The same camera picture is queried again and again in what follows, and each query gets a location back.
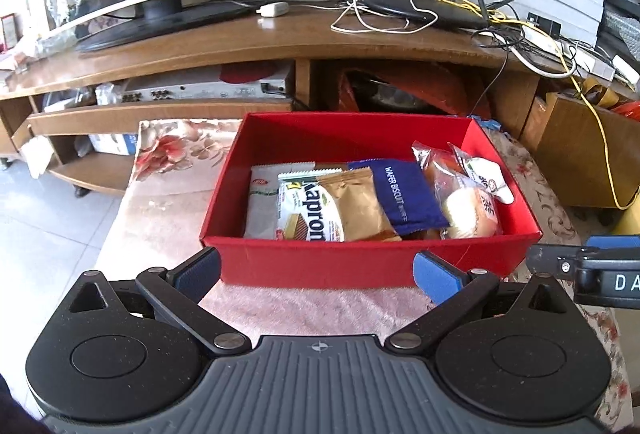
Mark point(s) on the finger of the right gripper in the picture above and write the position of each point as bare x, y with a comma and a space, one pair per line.
609, 242
554, 259

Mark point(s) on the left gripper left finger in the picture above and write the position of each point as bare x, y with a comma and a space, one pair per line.
174, 295

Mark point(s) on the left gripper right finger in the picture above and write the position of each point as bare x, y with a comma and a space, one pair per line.
458, 296

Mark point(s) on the white steamed cake packet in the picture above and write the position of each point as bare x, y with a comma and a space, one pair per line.
469, 209

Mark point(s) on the blue wafer biscuit packet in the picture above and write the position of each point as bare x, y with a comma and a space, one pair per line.
407, 199

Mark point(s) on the white sauce packet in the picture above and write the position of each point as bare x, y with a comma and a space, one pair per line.
486, 173

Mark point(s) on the orange snack packet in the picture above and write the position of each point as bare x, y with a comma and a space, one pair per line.
262, 203

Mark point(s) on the gold snack packet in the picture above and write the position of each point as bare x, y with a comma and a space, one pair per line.
362, 215

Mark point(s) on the meat floss cake packet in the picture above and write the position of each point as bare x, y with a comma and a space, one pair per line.
440, 168

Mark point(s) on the green white wafer packet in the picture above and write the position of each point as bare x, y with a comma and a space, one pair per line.
306, 210

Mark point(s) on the wooden side cabinet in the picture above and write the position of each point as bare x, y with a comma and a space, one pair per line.
590, 158

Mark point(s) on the red cardboard box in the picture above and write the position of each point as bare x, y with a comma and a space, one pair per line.
332, 140

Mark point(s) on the white power strip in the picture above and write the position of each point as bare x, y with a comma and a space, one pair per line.
572, 58

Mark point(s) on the red bag under stand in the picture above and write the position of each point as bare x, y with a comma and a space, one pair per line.
411, 87

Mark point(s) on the white set-top box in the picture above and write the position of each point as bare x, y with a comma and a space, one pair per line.
233, 81

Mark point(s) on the wooden TV stand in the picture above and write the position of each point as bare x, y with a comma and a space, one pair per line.
302, 36

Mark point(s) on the black wifi router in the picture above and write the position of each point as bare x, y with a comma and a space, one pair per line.
461, 14

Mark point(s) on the white power adapter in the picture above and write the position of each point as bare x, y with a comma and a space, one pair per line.
273, 10

